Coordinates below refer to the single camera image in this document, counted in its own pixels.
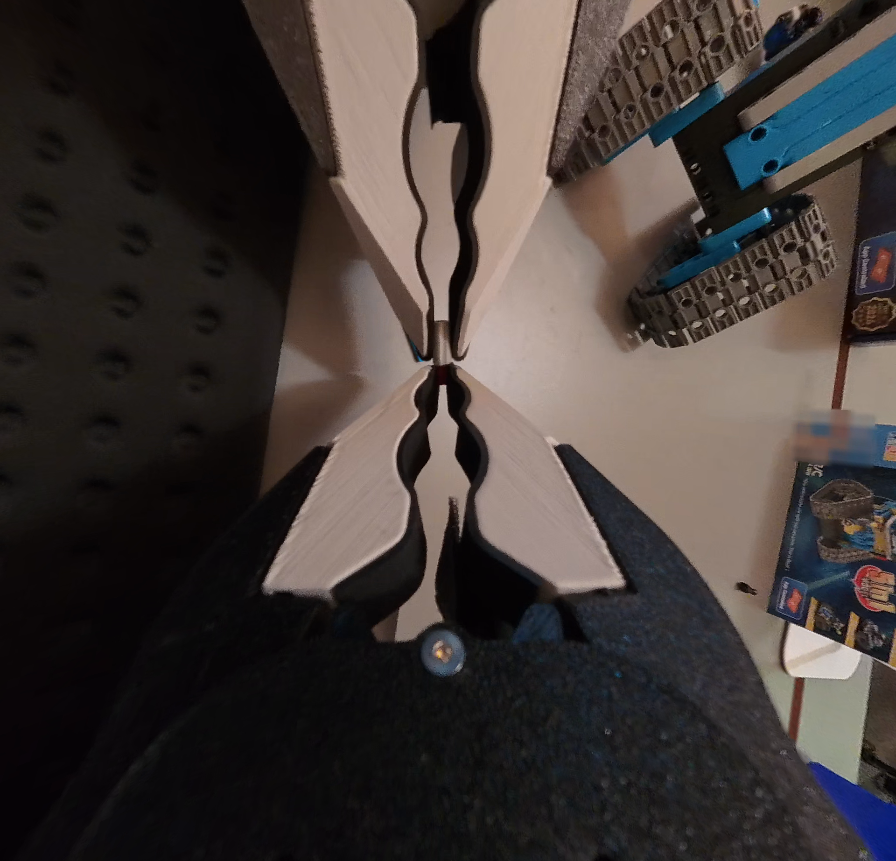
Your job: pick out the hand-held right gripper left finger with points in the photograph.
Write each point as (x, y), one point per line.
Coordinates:
(343, 525)

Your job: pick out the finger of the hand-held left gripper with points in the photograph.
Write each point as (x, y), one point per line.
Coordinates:
(525, 139)
(364, 139)

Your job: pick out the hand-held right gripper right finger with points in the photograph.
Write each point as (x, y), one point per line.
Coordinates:
(546, 525)

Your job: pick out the tracked toy robot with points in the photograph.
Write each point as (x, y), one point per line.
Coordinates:
(700, 55)

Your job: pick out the red grey toy pin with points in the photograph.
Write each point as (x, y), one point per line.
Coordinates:
(442, 343)

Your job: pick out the grey desk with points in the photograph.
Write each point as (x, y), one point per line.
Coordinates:
(630, 455)

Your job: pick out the toy robot head assembly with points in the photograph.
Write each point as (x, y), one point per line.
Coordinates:
(787, 27)

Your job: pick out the small robot kit box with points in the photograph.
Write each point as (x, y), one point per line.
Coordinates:
(840, 560)

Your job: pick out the white rounded stand base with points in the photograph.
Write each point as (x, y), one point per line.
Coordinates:
(819, 654)

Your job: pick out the large robot kit box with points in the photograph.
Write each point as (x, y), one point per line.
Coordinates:
(875, 280)

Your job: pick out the blue plastic bin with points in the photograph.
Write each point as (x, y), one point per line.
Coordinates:
(861, 826)

